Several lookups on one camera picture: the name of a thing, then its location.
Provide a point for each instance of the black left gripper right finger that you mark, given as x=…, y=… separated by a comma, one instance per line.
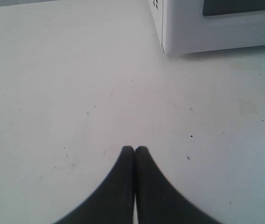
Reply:
x=157, y=201

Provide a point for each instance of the white microwave oven body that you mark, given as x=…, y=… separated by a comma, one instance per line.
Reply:
x=156, y=8

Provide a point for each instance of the white microwave door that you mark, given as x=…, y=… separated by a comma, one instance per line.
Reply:
x=187, y=30

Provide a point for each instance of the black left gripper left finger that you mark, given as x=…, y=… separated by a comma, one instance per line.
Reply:
x=113, y=200

